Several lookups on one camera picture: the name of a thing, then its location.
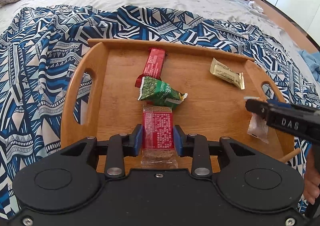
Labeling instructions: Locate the red clear cracker packet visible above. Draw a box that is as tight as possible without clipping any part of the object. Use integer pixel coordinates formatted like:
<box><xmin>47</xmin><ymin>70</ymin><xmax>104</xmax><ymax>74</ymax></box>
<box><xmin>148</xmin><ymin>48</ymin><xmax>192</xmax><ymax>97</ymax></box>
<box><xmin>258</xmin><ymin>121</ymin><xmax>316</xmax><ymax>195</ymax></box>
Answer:
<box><xmin>141</xmin><ymin>105</ymin><xmax>178</xmax><ymax>169</ymax></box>

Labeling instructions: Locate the brown chocolate cake packet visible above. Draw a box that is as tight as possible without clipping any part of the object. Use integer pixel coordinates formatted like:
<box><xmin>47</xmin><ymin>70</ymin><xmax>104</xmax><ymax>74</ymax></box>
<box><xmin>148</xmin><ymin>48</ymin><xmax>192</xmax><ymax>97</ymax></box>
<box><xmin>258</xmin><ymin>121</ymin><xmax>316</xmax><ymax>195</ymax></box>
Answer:
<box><xmin>244</xmin><ymin>96</ymin><xmax>268</xmax><ymax>143</ymax></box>

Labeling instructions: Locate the green pea snack packet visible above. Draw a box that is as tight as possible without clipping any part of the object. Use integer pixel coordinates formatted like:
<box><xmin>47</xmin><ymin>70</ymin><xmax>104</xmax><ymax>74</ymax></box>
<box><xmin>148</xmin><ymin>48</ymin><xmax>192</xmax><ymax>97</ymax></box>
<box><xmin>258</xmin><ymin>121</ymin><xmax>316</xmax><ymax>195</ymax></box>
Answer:
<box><xmin>138</xmin><ymin>76</ymin><xmax>188</xmax><ymax>109</ymax></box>

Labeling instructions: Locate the gold foil snack packet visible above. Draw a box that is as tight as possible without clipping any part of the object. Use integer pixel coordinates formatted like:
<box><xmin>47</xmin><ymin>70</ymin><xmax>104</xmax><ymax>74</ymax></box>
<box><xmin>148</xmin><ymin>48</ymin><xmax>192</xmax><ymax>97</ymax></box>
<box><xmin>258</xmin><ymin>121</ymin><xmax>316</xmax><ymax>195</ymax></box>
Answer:
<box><xmin>209</xmin><ymin>58</ymin><xmax>245</xmax><ymax>90</ymax></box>

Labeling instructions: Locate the red chocolate bar wrapper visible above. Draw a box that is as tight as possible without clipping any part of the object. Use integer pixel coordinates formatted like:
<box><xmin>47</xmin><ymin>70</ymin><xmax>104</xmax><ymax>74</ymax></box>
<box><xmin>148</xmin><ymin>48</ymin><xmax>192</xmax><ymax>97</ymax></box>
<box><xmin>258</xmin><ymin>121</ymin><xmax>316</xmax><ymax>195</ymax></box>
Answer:
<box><xmin>135</xmin><ymin>47</ymin><xmax>166</xmax><ymax>88</ymax></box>

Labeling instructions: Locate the person's right hand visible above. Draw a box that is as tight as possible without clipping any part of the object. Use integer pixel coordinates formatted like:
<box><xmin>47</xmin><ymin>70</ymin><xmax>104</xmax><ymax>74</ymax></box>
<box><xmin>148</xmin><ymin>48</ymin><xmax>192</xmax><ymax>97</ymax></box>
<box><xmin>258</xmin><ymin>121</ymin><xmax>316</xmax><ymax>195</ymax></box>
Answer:
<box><xmin>303</xmin><ymin>146</ymin><xmax>320</xmax><ymax>205</ymax></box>

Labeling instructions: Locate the wooden serving tray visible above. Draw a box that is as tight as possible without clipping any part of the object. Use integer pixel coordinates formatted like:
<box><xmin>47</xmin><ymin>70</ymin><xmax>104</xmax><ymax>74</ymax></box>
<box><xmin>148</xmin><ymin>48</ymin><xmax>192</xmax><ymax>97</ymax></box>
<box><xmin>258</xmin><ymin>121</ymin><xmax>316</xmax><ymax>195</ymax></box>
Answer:
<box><xmin>61</xmin><ymin>39</ymin><xmax>299</xmax><ymax>162</ymax></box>

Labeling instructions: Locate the light blue cloth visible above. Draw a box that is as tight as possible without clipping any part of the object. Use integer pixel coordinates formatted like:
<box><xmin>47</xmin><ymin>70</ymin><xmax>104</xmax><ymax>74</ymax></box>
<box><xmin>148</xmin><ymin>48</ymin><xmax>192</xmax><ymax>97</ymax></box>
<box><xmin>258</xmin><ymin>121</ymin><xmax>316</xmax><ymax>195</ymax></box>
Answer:
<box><xmin>298</xmin><ymin>50</ymin><xmax>320</xmax><ymax>82</ymax></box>

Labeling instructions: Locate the blue white patterned blanket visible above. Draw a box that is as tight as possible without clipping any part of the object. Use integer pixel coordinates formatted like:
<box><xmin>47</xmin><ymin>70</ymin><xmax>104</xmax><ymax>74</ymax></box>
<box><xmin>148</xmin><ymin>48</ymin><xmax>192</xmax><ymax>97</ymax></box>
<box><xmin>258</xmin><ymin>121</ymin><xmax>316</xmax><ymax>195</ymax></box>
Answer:
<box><xmin>1</xmin><ymin>5</ymin><xmax>319</xmax><ymax>219</ymax></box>

